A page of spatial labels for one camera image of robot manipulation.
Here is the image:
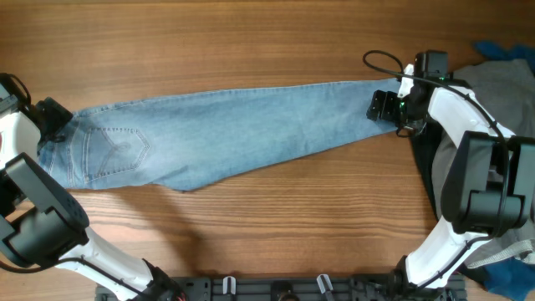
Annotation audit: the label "black camera cable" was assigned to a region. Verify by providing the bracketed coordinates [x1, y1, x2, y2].
[362, 49, 513, 289]
[0, 257, 147, 298]

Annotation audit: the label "left black camera cable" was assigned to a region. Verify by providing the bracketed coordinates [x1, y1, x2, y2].
[0, 257, 147, 298]

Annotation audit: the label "dark blue garment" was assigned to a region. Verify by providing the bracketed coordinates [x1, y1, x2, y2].
[470, 41, 534, 300]

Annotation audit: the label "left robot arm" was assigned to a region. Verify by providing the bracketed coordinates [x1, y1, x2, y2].
[1, 73, 186, 300]

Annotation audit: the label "grey garment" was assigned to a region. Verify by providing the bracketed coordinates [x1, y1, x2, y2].
[454, 59, 534, 269]

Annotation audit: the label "black mounting rail base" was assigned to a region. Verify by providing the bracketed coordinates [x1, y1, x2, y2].
[94, 274, 467, 301]

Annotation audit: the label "right black camera cable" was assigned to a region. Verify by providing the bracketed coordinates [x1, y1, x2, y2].
[362, 49, 513, 289]

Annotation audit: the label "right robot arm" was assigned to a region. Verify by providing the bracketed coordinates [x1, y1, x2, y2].
[352, 76, 534, 300]

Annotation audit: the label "light blue denim jeans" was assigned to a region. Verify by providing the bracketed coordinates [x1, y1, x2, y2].
[38, 79, 400, 191]

